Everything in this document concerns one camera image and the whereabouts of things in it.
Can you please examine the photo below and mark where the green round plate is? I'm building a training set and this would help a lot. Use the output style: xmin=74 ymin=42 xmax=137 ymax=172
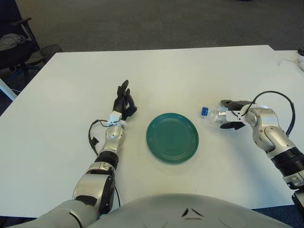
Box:
xmin=146 ymin=112 xmax=200 ymax=164

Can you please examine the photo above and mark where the grey robot torso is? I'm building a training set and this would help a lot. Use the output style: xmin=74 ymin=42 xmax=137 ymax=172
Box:
xmin=87 ymin=192 xmax=293 ymax=228

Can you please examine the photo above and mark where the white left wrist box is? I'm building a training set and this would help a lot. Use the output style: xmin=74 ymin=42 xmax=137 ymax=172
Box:
xmin=108 ymin=111 xmax=123 ymax=125

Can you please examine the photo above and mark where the black mesh wastebasket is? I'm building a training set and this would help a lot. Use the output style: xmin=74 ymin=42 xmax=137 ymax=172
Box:
xmin=39 ymin=44 xmax=63 ymax=60

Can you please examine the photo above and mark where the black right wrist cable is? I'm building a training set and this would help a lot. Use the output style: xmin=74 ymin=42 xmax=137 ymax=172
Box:
xmin=239 ymin=91 xmax=296 ymax=137

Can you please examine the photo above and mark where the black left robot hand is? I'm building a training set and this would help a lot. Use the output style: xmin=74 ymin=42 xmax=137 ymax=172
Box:
xmin=113 ymin=79 xmax=138 ymax=122

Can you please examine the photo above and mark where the white furniture panel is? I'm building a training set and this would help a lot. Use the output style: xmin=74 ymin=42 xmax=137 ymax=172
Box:
xmin=0 ymin=77 xmax=19 ymax=100

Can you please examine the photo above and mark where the clear bottle with blue cap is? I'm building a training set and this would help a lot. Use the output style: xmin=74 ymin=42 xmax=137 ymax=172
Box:
xmin=201 ymin=105 xmax=230 ymax=126

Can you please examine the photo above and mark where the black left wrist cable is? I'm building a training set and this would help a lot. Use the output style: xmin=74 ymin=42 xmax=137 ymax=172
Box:
xmin=87 ymin=118 xmax=111 ymax=156

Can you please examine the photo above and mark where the white thin strap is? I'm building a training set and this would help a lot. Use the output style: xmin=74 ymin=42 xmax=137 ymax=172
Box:
xmin=278 ymin=57 xmax=301 ymax=66

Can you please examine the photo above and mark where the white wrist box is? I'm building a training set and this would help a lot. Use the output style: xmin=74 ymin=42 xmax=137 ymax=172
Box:
xmin=108 ymin=111 xmax=123 ymax=125
xmin=225 ymin=104 xmax=264 ymax=123

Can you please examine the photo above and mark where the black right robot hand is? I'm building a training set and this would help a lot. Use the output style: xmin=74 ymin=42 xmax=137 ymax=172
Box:
xmin=218 ymin=99 xmax=254 ymax=131

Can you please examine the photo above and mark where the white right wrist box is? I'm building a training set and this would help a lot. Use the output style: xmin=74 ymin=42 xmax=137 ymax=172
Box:
xmin=225 ymin=104 xmax=264 ymax=123

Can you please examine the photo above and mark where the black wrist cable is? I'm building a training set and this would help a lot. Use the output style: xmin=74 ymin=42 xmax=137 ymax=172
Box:
xmin=87 ymin=118 xmax=111 ymax=156
xmin=239 ymin=91 xmax=296 ymax=137

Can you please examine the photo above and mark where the grey crumpled cloth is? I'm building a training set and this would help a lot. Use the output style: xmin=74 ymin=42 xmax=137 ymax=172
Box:
xmin=0 ymin=33 xmax=27 ymax=46

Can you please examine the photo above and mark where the black office chair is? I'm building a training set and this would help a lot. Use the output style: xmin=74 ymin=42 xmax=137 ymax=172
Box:
xmin=0 ymin=0 xmax=46 ymax=76

